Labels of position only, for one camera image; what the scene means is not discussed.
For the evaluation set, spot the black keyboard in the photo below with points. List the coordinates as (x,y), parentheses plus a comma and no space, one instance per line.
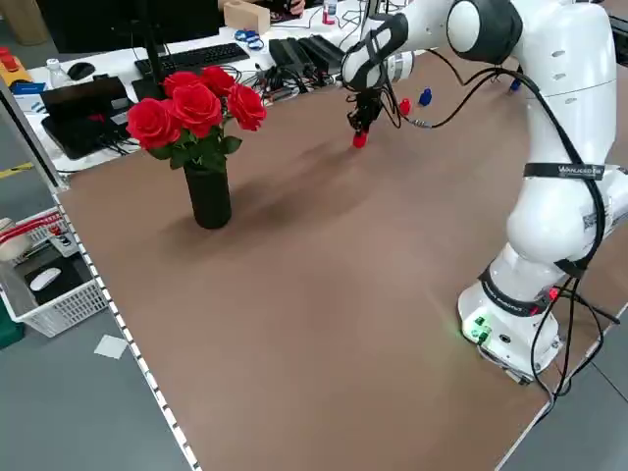
(196,58)

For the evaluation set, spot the wooden block holder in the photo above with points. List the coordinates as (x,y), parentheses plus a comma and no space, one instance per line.
(247,17)

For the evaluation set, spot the aluminium table edge rail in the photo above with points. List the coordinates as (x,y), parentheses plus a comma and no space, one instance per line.
(122,333)

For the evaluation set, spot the clear water bottle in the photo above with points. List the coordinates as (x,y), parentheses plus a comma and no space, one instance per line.
(57,73)

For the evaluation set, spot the small red block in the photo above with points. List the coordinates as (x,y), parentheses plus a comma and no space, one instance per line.
(359,141)
(405,106)

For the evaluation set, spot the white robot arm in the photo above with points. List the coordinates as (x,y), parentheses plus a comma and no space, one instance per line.
(564,98)

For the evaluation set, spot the black cylindrical vase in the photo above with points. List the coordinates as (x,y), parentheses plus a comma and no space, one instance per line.
(208,198)

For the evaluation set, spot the red rose bouquet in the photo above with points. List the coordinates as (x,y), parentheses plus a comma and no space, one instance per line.
(196,105)

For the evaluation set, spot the white plastic basket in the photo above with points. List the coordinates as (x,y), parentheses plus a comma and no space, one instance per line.
(59,306)

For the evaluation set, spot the white computer mouse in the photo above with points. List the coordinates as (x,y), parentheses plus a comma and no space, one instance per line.
(45,279)

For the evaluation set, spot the white paper sheet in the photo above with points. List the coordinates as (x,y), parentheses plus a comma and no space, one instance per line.
(112,347)

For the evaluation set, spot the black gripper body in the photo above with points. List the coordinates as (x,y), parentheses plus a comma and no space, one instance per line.
(367,105)

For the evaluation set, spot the black computer mouse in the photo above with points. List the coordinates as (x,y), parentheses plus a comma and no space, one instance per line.
(80,70)

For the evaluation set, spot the small blue block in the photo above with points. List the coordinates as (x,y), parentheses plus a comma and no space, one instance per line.
(514,86)
(425,96)

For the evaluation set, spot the black computer monitor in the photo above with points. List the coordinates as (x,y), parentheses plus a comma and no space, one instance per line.
(127,22)

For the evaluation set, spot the black power supply units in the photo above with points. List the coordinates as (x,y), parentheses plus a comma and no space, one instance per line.
(299,54)

